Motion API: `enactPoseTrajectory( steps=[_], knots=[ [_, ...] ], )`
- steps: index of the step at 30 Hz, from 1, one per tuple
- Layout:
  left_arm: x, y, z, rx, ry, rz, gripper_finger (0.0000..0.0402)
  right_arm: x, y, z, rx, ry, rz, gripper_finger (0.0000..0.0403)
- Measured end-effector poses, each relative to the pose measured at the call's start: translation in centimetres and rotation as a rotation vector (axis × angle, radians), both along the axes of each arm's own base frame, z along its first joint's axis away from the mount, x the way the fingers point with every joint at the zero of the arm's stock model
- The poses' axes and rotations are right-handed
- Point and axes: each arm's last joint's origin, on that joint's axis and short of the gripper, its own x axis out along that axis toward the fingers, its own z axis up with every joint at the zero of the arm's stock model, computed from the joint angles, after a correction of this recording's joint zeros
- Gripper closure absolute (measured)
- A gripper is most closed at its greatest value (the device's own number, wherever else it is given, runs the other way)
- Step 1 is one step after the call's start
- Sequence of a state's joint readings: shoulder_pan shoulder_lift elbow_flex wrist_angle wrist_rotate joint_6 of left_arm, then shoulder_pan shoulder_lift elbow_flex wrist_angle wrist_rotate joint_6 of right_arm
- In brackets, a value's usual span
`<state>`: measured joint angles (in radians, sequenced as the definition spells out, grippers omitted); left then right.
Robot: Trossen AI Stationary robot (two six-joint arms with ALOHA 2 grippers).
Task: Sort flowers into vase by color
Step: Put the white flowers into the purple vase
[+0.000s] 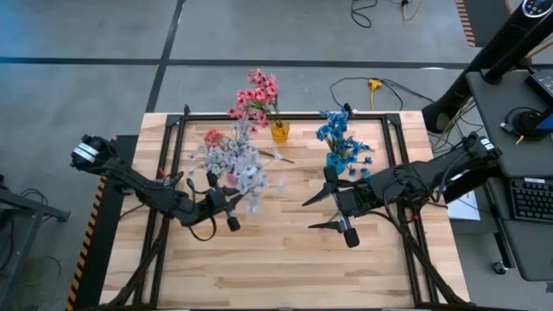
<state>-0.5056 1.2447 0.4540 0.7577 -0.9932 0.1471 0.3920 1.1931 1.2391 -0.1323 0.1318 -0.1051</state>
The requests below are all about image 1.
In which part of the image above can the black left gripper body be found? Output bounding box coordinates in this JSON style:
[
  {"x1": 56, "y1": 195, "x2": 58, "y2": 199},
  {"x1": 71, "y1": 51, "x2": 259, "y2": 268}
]
[{"x1": 201, "y1": 171, "x2": 242, "y2": 232}]

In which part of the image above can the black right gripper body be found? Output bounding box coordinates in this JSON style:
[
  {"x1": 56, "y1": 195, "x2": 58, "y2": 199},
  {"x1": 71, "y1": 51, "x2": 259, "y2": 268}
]
[{"x1": 323, "y1": 166, "x2": 371, "y2": 249}]

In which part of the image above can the blue glass vase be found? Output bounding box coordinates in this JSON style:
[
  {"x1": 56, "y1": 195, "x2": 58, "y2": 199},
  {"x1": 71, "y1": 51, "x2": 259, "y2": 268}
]
[{"x1": 324, "y1": 151, "x2": 346, "y2": 177}]

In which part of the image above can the yellow glass vase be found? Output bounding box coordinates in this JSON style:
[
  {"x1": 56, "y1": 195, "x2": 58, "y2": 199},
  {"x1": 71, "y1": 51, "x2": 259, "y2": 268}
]
[{"x1": 270, "y1": 120, "x2": 290, "y2": 146}]

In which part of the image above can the white paper sheet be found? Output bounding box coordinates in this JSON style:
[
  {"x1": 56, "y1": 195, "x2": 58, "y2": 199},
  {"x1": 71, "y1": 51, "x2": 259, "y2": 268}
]
[{"x1": 447, "y1": 189, "x2": 481, "y2": 221}]

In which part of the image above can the black mat with hazard stripes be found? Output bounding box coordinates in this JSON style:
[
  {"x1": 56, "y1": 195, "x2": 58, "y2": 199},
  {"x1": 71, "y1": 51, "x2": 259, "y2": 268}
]
[{"x1": 64, "y1": 134, "x2": 140, "y2": 311}]

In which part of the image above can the yellow power plug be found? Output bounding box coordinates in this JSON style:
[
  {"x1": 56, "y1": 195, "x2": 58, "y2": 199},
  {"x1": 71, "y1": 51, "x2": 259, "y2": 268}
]
[{"x1": 366, "y1": 77, "x2": 384, "y2": 111}]

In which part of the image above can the black tower fan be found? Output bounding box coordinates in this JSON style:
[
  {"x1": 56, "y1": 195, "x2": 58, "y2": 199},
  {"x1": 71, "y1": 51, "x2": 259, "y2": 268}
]
[{"x1": 421, "y1": 0, "x2": 553, "y2": 133}]

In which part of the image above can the black metal stand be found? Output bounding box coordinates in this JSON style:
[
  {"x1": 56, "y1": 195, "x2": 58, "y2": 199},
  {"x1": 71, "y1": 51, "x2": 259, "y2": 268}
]
[{"x1": 0, "y1": 172, "x2": 71, "y2": 311}]

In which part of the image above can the grey desk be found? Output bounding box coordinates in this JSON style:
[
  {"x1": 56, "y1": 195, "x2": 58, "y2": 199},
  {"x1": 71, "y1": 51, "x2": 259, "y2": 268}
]
[{"x1": 465, "y1": 71, "x2": 553, "y2": 282}]

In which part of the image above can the black keyboard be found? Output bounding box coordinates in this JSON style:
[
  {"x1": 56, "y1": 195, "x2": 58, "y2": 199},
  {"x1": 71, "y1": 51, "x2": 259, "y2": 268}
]
[{"x1": 509, "y1": 177, "x2": 553, "y2": 224}]

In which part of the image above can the black round desk device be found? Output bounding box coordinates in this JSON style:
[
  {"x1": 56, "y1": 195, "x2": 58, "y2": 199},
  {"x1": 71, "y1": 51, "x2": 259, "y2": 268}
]
[{"x1": 503, "y1": 107, "x2": 550, "y2": 142}]

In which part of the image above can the orange striped floor tape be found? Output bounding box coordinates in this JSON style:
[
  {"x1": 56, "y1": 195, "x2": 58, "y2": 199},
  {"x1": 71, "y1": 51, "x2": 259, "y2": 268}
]
[{"x1": 455, "y1": 0, "x2": 476, "y2": 48}]

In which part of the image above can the dark tablet device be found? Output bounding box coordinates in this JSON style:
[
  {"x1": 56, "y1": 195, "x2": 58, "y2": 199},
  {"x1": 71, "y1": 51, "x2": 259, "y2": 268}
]
[{"x1": 524, "y1": 68, "x2": 553, "y2": 99}]

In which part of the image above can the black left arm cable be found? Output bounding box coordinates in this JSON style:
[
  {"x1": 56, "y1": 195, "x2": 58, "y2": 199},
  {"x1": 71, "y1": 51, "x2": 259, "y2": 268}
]
[{"x1": 185, "y1": 176, "x2": 218, "y2": 243}]

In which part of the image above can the black aluminium table frame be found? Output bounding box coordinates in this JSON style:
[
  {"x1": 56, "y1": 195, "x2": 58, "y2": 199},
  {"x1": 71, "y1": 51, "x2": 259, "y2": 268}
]
[{"x1": 103, "y1": 103, "x2": 476, "y2": 311}]

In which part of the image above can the black looped floor cable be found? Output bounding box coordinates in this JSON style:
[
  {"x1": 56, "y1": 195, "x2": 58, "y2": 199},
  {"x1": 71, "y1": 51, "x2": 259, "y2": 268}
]
[{"x1": 349, "y1": 0, "x2": 379, "y2": 29}]

